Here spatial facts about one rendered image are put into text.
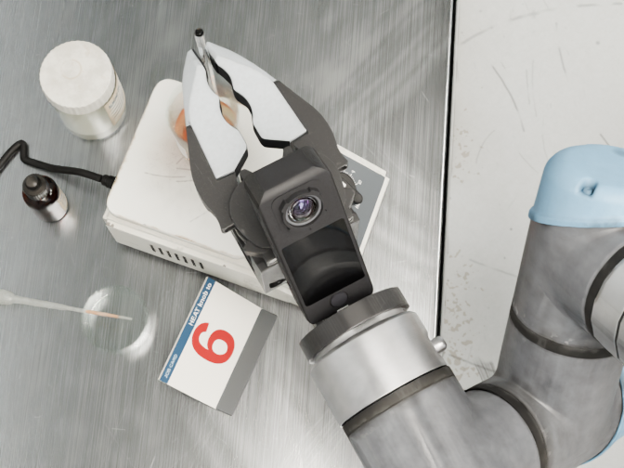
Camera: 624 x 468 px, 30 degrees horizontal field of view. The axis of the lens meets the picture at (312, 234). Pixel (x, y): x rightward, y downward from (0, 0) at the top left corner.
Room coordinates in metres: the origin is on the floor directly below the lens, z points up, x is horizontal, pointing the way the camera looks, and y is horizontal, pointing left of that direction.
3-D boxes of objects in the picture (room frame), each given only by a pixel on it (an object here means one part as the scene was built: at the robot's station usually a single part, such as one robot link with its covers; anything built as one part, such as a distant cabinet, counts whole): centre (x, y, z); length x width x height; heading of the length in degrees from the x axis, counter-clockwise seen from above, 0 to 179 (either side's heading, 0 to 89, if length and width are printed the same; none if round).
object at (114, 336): (0.19, 0.16, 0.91); 0.06 x 0.06 x 0.02
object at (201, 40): (0.31, 0.07, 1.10); 0.01 x 0.01 x 0.20
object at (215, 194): (0.23, 0.05, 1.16); 0.09 x 0.05 x 0.02; 29
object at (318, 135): (0.25, 0.01, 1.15); 0.09 x 0.05 x 0.02; 27
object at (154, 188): (0.29, 0.08, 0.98); 0.12 x 0.12 x 0.01; 69
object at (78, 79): (0.38, 0.19, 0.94); 0.06 x 0.06 x 0.08
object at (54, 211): (0.29, 0.22, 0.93); 0.03 x 0.03 x 0.07
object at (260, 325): (0.16, 0.08, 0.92); 0.09 x 0.06 x 0.04; 155
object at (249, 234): (0.18, 0.00, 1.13); 0.12 x 0.08 x 0.09; 28
